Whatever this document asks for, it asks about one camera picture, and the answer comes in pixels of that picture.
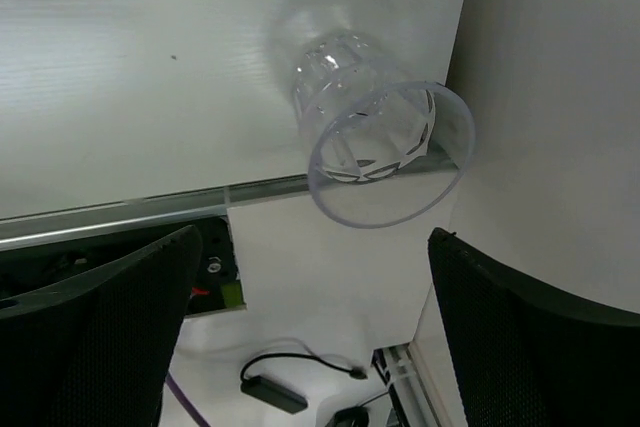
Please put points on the black usb adapter box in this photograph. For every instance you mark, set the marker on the black usb adapter box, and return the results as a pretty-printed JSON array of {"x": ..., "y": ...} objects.
[{"x": 274, "y": 394}]

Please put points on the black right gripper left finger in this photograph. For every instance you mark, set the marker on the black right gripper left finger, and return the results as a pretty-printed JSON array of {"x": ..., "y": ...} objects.
[{"x": 94, "y": 349}]

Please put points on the clear plastic cup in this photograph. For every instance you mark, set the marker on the clear plastic cup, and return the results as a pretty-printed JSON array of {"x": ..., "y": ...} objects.
[{"x": 382, "y": 146}]

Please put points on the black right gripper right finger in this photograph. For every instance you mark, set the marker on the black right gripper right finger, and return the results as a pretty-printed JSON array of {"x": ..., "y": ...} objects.
[{"x": 526, "y": 353}]

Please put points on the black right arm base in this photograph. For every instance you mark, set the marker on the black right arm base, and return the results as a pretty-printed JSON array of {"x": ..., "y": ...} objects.
[{"x": 217, "y": 286}]

